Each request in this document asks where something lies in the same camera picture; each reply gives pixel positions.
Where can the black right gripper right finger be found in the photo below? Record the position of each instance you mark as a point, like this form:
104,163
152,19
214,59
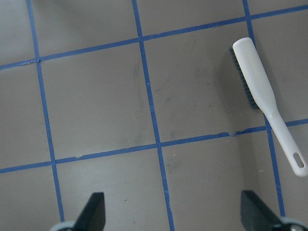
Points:
257,216

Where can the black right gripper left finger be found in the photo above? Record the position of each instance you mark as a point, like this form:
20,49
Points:
92,217

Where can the beige brush black bristles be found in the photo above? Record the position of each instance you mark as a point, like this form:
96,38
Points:
260,95

